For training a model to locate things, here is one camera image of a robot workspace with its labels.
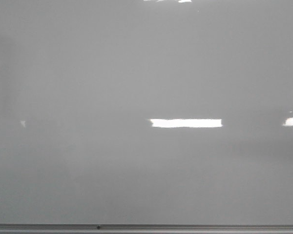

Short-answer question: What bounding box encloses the white glossy whiteboard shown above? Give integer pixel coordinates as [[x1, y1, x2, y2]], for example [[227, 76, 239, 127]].
[[0, 0, 293, 225]]

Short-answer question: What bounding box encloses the grey aluminium whiteboard frame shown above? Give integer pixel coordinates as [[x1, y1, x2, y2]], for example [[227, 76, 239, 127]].
[[0, 224, 293, 234]]

